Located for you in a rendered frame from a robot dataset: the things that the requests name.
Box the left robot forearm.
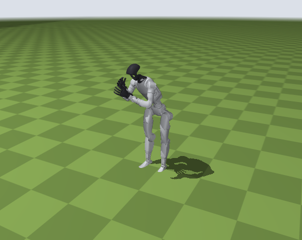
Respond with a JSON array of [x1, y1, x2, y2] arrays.
[[128, 95, 151, 108]]

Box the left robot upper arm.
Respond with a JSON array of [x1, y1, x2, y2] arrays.
[[146, 80, 156, 108]]

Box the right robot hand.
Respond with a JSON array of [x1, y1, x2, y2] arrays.
[[117, 77, 127, 90]]

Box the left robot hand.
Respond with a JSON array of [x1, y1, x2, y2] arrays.
[[114, 85, 133, 99]]

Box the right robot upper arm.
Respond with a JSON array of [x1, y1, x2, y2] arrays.
[[125, 79, 136, 101]]

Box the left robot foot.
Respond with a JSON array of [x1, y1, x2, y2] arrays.
[[158, 165, 167, 172]]

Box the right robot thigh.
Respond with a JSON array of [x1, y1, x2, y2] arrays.
[[143, 108, 156, 142]]

